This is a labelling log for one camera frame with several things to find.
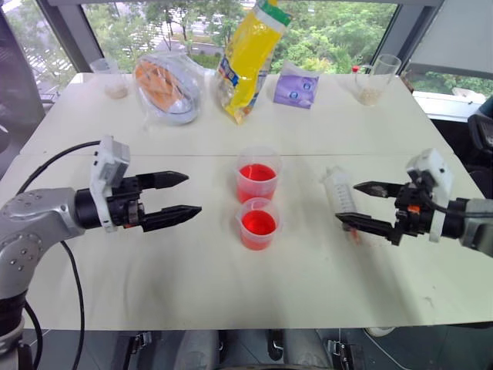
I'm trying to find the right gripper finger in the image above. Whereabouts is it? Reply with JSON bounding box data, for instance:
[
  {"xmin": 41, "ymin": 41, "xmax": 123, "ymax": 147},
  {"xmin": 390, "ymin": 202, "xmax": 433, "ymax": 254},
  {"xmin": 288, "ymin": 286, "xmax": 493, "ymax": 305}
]
[
  {"xmin": 334, "ymin": 212, "xmax": 402, "ymax": 247},
  {"xmin": 353, "ymin": 180, "xmax": 405, "ymax": 200}
]

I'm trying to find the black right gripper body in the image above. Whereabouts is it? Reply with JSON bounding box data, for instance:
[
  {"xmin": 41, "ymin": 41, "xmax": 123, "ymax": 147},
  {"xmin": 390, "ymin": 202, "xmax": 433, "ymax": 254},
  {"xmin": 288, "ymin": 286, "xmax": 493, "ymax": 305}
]
[{"xmin": 394, "ymin": 183, "xmax": 435, "ymax": 237}]

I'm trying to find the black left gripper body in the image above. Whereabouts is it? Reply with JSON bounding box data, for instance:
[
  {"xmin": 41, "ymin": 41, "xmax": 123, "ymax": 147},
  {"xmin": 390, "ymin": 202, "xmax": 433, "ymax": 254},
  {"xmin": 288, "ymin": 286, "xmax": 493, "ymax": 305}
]
[{"xmin": 106, "ymin": 175, "xmax": 147, "ymax": 230}]

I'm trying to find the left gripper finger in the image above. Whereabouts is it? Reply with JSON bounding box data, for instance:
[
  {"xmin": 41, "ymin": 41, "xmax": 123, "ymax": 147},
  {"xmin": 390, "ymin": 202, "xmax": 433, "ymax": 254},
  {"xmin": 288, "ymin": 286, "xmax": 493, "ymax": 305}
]
[
  {"xmin": 141, "ymin": 205, "xmax": 203, "ymax": 234},
  {"xmin": 135, "ymin": 170, "xmax": 190, "ymax": 191}
]

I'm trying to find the clear plastic syringe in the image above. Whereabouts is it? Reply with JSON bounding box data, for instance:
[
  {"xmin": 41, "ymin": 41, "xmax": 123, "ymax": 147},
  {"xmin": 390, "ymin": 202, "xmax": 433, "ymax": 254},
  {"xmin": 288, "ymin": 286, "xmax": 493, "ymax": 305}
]
[{"xmin": 322, "ymin": 166, "xmax": 364, "ymax": 245}]

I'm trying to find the cup of red liquid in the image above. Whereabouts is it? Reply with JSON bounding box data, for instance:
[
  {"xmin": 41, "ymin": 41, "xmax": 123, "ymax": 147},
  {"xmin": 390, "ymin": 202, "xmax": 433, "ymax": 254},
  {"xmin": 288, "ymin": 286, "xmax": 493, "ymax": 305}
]
[
  {"xmin": 234, "ymin": 146, "xmax": 283, "ymax": 205},
  {"xmin": 233, "ymin": 197, "xmax": 284, "ymax": 252}
]

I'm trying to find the clear plastic cup with grains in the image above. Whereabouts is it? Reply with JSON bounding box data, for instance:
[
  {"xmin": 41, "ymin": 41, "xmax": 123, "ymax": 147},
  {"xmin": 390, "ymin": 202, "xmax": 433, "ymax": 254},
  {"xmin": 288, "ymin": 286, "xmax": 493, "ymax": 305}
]
[{"xmin": 89, "ymin": 58, "xmax": 129, "ymax": 101}]

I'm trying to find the clear bag with orange contents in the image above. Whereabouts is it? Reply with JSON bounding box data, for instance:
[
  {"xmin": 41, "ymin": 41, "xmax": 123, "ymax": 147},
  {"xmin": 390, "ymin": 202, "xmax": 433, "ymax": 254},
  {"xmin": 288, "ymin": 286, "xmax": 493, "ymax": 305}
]
[{"xmin": 132, "ymin": 51, "xmax": 207, "ymax": 129}]

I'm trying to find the tall glass with grains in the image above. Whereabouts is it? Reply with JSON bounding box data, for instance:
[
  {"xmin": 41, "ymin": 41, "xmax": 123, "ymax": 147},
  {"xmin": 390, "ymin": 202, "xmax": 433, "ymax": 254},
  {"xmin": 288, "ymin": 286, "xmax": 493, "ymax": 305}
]
[{"xmin": 354, "ymin": 53, "xmax": 403, "ymax": 107}]

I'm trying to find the dark office chair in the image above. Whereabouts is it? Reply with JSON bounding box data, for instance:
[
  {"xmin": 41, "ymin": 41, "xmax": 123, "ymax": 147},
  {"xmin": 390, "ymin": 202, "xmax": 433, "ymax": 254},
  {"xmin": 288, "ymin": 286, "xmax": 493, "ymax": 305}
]
[{"xmin": 467, "ymin": 96, "xmax": 493, "ymax": 156}]

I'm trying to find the purple tissue pack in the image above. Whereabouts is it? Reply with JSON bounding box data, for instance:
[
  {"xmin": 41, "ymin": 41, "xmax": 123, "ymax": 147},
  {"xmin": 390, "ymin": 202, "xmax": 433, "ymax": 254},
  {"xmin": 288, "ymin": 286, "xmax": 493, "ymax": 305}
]
[{"xmin": 272, "ymin": 61, "xmax": 321, "ymax": 110}]

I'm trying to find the yellow snack bag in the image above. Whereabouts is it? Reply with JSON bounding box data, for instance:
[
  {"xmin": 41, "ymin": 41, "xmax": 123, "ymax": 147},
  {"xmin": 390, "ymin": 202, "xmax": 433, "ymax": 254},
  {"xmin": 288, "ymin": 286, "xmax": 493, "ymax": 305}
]
[{"xmin": 215, "ymin": 0, "xmax": 293, "ymax": 126}]

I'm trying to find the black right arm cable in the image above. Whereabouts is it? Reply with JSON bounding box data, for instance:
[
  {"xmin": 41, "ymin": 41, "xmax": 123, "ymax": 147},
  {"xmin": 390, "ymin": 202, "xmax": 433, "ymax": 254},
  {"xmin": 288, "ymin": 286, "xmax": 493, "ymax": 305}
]
[{"xmin": 418, "ymin": 190, "xmax": 469, "ymax": 215}]

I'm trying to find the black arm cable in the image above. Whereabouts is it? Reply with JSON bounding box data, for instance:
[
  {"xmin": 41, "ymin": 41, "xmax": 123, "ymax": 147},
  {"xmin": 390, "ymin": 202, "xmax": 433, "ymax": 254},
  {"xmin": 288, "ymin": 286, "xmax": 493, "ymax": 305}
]
[
  {"xmin": 17, "ymin": 140, "xmax": 102, "ymax": 370},
  {"xmin": 418, "ymin": 190, "xmax": 469, "ymax": 215}
]

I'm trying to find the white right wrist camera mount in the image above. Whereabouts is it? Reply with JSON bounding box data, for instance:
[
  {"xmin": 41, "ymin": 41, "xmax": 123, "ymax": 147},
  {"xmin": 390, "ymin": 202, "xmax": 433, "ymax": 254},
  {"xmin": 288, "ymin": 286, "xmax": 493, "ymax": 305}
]
[{"xmin": 405, "ymin": 148, "xmax": 454, "ymax": 244}]

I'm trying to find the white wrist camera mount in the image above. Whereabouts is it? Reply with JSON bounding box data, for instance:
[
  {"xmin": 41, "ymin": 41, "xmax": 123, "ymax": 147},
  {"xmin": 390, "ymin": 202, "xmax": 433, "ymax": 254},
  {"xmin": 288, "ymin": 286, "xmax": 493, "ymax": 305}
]
[
  {"xmin": 405, "ymin": 148, "xmax": 454, "ymax": 244},
  {"xmin": 89, "ymin": 135, "xmax": 131, "ymax": 234}
]

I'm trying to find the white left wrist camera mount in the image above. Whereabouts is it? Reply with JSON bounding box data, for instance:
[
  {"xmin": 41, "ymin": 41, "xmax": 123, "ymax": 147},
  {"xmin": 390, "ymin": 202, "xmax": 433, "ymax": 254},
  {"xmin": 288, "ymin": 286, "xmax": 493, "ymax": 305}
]
[{"xmin": 89, "ymin": 135, "xmax": 131, "ymax": 234}]

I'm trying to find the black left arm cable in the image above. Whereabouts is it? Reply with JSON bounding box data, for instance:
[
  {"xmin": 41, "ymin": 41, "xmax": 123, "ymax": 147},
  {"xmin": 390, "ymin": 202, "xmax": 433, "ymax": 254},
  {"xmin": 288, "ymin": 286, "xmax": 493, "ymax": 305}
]
[{"xmin": 17, "ymin": 140, "xmax": 102, "ymax": 370}]

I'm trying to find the thin black cable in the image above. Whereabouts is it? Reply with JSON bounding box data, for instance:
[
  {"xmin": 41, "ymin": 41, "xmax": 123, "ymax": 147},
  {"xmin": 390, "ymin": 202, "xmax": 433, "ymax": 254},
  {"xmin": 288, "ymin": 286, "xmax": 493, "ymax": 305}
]
[{"xmin": 22, "ymin": 299, "xmax": 45, "ymax": 370}]

